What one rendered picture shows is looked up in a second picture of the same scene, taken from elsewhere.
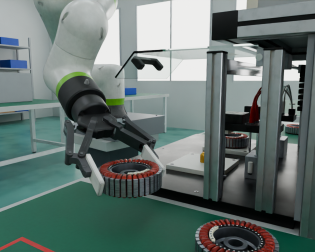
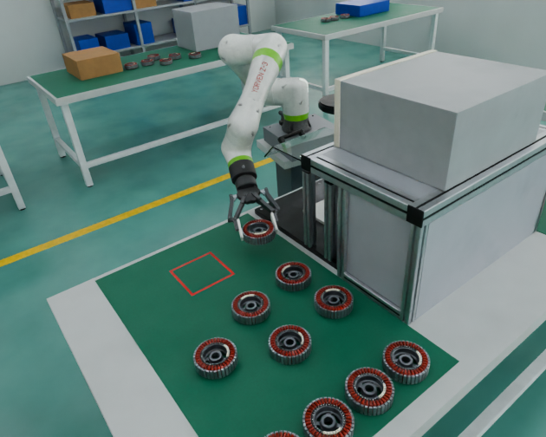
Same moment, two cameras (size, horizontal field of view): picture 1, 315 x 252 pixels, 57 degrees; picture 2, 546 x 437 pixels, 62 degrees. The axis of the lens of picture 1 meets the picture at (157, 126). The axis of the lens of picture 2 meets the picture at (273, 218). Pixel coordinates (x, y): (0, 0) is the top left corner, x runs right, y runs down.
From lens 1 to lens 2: 1.07 m
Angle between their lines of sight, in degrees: 32
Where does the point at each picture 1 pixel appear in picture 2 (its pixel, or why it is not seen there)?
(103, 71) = (286, 89)
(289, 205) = not seen: hidden behind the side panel
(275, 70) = (328, 194)
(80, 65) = (241, 150)
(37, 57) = not seen: outside the picture
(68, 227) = (230, 250)
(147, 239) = (263, 264)
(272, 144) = (328, 229)
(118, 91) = (300, 108)
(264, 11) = (320, 166)
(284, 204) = not seen: hidden behind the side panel
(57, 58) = (228, 146)
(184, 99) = (472, 11)
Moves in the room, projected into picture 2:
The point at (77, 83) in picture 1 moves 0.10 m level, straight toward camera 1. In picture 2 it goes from (237, 167) to (233, 181)
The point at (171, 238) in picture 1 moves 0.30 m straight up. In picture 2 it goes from (274, 264) to (268, 185)
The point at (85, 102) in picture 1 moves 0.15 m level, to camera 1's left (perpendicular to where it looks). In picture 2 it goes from (241, 182) to (203, 177)
